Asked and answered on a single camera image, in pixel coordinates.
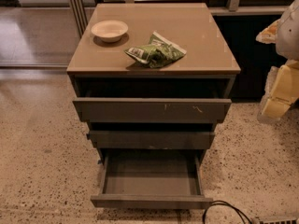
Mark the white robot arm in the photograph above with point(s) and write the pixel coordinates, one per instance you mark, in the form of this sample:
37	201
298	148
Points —
284	34

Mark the grey middle drawer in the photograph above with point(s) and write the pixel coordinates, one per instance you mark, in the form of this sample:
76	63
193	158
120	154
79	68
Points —
151	135

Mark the grey top drawer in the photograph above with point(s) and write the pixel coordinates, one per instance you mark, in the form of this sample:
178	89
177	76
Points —
152	110

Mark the white bowl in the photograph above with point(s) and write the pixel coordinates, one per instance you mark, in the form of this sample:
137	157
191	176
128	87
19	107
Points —
110	31

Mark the grey drawer cabinet tan top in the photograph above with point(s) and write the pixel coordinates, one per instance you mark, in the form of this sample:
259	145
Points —
208	69

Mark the grey bottom drawer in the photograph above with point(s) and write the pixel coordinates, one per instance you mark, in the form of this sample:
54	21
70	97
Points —
151	179

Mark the green chip bag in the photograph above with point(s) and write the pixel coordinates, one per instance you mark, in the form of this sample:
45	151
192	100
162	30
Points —
158	53

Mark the grey drawer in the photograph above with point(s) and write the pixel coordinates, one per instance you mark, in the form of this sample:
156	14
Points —
151	135
151	179
152	110

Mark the grey floor vent grille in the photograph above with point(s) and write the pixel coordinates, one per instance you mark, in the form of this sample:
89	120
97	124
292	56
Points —
276	220

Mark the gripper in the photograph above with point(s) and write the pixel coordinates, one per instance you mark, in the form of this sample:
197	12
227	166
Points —
289	34

